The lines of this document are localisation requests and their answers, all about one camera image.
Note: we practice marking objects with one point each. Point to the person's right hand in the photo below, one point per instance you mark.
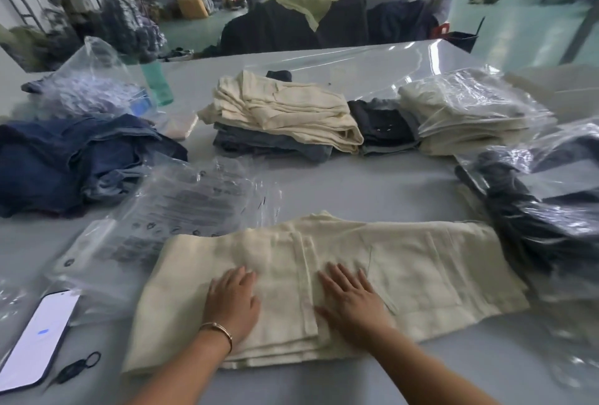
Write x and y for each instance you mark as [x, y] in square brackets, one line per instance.
[355, 309]

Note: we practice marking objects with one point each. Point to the clear bag with pale garment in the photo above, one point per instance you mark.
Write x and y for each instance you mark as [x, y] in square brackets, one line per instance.
[89, 86]

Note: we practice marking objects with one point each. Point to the person's left forearm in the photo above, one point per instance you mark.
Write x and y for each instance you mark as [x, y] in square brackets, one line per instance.
[182, 374]

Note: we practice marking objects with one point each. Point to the clear plastic sheet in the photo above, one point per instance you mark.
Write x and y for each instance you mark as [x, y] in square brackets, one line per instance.
[355, 68]

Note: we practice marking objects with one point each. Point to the person's left thumb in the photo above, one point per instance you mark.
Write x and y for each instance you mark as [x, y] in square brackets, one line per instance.
[255, 309]

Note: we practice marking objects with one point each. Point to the pile of dark garments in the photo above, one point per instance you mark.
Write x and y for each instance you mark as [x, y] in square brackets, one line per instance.
[271, 30]

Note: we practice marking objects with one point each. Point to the person's right thumb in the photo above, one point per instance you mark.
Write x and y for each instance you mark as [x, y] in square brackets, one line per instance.
[324, 311]

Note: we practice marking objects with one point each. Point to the person's right forearm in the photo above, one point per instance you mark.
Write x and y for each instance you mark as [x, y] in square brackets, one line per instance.
[421, 372]

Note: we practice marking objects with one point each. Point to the small black garment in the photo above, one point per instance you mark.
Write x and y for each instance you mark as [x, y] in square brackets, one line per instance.
[279, 76]

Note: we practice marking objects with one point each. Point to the dark folded garment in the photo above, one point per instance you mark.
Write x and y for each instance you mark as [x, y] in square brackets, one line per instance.
[381, 124]

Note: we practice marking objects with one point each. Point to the grey denim folded garments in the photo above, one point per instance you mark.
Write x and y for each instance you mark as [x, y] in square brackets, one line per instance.
[262, 143]

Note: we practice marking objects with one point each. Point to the hanging plaid garments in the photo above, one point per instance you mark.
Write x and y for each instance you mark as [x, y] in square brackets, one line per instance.
[131, 26]

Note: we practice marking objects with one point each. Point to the stack of cream folded garments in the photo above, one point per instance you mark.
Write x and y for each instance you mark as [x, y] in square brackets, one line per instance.
[285, 107]

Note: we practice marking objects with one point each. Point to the black thread snips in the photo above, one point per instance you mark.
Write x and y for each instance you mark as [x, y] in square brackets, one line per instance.
[77, 366]

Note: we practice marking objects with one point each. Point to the green bottle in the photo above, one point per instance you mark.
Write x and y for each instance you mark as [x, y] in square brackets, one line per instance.
[157, 84]

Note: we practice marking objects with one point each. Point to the smartphone with lit screen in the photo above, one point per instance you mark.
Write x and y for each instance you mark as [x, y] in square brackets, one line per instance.
[40, 339]

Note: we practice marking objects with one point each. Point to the stack of printed clear bags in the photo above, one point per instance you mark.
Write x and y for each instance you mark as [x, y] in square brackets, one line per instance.
[178, 213]

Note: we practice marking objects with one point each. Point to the pale yellow garment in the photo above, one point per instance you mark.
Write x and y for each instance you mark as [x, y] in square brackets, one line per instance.
[304, 5]

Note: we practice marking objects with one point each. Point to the stack of bagged cream garments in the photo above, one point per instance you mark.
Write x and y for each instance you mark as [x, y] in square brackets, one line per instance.
[472, 112]

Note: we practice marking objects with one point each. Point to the yellow bag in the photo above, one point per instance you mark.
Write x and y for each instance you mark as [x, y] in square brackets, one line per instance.
[192, 6]

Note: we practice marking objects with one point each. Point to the cream garment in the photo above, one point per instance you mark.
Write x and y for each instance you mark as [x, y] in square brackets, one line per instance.
[421, 269]

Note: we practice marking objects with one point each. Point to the pale pink pouch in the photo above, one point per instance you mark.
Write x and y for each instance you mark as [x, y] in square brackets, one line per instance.
[180, 125]

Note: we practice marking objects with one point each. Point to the red stool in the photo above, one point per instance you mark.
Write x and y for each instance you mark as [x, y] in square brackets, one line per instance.
[440, 30]

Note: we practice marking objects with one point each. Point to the person's left hand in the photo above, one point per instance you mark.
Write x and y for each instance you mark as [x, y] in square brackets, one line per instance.
[231, 302]

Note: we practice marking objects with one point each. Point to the stack of bagged dark garments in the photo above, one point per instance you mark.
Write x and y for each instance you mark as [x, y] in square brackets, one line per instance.
[538, 213]

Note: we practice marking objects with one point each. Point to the empty clear plastic bag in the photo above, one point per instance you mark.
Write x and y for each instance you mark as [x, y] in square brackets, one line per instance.
[18, 306]
[568, 344]

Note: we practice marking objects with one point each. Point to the pile of blue denim garments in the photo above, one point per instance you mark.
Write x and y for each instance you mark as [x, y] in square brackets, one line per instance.
[61, 161]

